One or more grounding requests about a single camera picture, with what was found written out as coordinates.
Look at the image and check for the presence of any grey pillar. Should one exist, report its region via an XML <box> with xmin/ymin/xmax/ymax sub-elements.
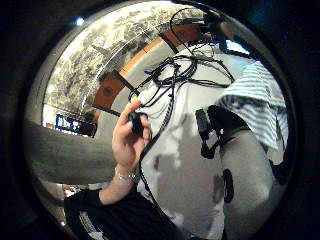
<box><xmin>23</xmin><ymin>119</ymin><xmax>118</xmax><ymax>185</ymax></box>

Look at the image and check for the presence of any black equipment on stand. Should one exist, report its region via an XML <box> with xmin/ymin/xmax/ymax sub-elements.
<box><xmin>199</xmin><ymin>9</ymin><xmax>234</xmax><ymax>46</ymax></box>

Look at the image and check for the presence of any long black cable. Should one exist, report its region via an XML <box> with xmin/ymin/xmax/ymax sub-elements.
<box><xmin>138</xmin><ymin>93</ymin><xmax>176</xmax><ymax>209</ymax></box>

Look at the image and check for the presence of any small black device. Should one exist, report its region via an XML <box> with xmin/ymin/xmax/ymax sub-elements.
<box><xmin>128</xmin><ymin>111</ymin><xmax>149</xmax><ymax>136</ymax></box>

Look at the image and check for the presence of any bundle of black cables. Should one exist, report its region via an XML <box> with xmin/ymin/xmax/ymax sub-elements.
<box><xmin>128</xmin><ymin>54</ymin><xmax>236</xmax><ymax>109</ymax></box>

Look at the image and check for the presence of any silver bracelet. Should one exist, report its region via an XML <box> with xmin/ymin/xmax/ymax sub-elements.
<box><xmin>113</xmin><ymin>166</ymin><xmax>141</xmax><ymax>185</ymax></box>

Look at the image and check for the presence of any looped black cable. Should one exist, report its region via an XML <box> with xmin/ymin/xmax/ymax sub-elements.
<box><xmin>169</xmin><ymin>7</ymin><xmax>209</xmax><ymax>56</ymax></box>

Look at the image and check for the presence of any person's black top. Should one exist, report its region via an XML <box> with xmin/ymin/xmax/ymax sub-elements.
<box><xmin>63</xmin><ymin>187</ymin><xmax>189</xmax><ymax>240</ymax></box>

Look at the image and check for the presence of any dark screen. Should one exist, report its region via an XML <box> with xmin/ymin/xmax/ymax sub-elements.
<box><xmin>54</xmin><ymin>113</ymin><xmax>98</xmax><ymax>138</ymax></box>

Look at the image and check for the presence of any orange wooden rail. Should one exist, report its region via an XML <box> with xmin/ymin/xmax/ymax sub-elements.
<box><xmin>91</xmin><ymin>22</ymin><xmax>204</xmax><ymax>116</ymax></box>

